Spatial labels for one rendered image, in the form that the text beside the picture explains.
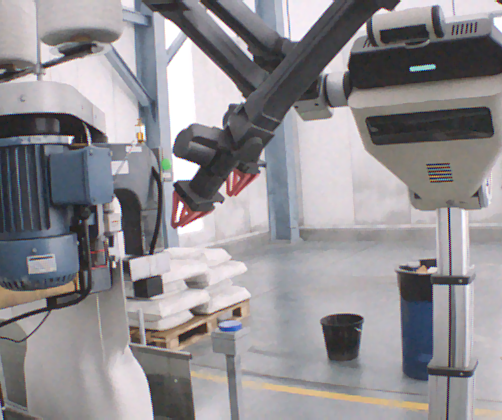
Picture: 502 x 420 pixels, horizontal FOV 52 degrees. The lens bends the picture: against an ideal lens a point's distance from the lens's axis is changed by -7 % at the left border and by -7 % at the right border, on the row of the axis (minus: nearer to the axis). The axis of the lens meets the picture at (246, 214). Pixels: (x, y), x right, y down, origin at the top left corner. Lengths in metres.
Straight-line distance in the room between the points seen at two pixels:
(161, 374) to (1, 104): 1.08
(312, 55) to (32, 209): 0.51
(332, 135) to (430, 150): 8.36
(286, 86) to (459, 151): 0.54
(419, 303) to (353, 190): 6.50
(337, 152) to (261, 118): 8.68
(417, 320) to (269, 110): 2.39
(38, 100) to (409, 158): 0.87
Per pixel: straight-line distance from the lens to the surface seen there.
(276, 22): 9.98
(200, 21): 1.08
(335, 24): 0.89
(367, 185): 9.44
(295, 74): 0.92
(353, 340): 3.63
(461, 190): 1.41
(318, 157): 9.77
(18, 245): 0.90
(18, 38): 1.25
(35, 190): 0.90
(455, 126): 1.28
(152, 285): 1.38
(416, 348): 3.26
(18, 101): 0.89
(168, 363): 1.69
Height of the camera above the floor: 1.24
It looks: 4 degrees down
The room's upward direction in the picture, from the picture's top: 4 degrees counter-clockwise
